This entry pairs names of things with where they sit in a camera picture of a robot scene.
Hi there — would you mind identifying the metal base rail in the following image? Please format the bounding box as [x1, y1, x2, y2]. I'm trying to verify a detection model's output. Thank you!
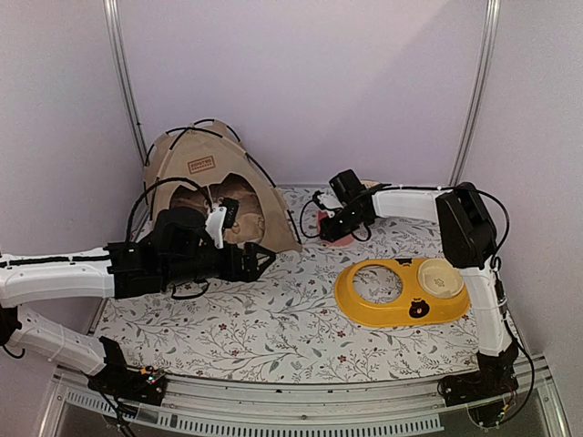
[38, 355, 576, 436]

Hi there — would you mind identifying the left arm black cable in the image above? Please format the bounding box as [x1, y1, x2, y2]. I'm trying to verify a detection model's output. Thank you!
[125, 177, 215, 300]

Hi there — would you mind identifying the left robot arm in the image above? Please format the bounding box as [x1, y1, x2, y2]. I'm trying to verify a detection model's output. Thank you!
[1, 207, 276, 395]

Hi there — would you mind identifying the pale yellow pet bowl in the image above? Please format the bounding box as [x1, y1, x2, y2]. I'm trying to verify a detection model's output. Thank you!
[417, 259, 465, 300]

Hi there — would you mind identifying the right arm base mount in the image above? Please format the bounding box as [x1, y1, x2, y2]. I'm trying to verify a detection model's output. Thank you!
[437, 345, 518, 428]

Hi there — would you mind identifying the white and brown pillow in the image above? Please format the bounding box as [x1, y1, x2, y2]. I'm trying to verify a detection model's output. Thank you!
[169, 173, 265, 244]

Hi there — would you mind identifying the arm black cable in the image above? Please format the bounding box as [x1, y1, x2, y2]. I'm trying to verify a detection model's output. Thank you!
[125, 177, 215, 300]
[299, 184, 511, 260]

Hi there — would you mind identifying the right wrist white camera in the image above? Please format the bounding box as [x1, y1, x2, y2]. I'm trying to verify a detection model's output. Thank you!
[312, 190, 343, 211]

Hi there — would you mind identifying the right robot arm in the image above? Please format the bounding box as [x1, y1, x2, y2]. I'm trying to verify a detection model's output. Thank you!
[312, 169, 518, 397]

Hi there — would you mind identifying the right aluminium frame post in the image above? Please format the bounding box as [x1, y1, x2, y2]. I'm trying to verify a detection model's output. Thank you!
[449, 0, 501, 185]

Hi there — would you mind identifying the aluminium frame post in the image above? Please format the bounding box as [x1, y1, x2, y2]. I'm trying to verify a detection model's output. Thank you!
[449, 0, 501, 185]
[103, 0, 148, 164]

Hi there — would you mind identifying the pink round pet bowl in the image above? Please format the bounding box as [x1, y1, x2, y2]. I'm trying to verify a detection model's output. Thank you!
[318, 209, 354, 249]

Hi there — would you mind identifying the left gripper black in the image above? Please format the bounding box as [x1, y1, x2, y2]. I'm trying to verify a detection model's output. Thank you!
[162, 240, 276, 286]

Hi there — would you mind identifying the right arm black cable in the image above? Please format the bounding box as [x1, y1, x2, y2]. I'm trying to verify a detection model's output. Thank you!
[299, 184, 511, 260]

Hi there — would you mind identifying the beige bird-print plate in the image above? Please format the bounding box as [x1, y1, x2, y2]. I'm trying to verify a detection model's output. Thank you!
[361, 179, 380, 188]

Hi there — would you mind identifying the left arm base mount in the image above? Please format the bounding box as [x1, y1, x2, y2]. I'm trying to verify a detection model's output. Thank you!
[87, 336, 168, 406]

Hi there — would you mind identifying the yellow double bowl holder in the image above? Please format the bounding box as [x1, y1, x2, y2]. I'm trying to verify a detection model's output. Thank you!
[334, 259, 470, 328]

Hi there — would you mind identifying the left aluminium frame post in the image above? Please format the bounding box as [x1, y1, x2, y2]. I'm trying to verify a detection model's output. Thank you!
[103, 0, 148, 164]

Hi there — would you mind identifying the black flexible tent pole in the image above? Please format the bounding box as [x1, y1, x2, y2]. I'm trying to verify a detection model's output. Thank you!
[190, 118, 302, 244]

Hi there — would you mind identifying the beige fabric pet tent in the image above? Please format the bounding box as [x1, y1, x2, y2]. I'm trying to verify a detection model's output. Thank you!
[147, 127, 302, 253]

